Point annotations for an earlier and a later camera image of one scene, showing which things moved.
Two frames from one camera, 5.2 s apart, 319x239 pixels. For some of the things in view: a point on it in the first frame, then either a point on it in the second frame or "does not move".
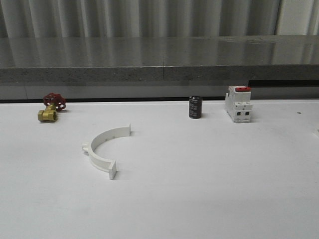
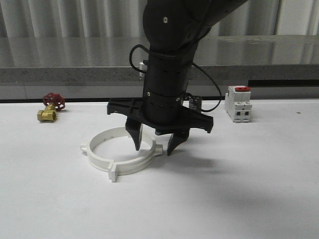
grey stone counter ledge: [159, 59] does not move
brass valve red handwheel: [55, 102] does not move
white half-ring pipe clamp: [316, 133] → [139, 164]
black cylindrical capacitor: [195, 108] does not move
